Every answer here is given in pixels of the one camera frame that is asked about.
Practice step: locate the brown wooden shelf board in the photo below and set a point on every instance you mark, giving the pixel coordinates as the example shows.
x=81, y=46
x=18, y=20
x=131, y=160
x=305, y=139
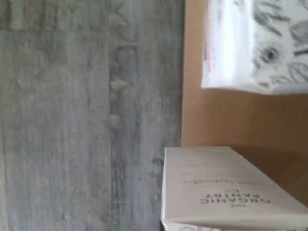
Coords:
x=216, y=120

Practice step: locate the white box green strip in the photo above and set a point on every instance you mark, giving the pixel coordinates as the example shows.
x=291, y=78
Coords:
x=216, y=192

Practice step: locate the white box orange strip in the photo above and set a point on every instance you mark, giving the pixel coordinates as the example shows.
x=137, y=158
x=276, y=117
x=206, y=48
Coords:
x=240, y=48

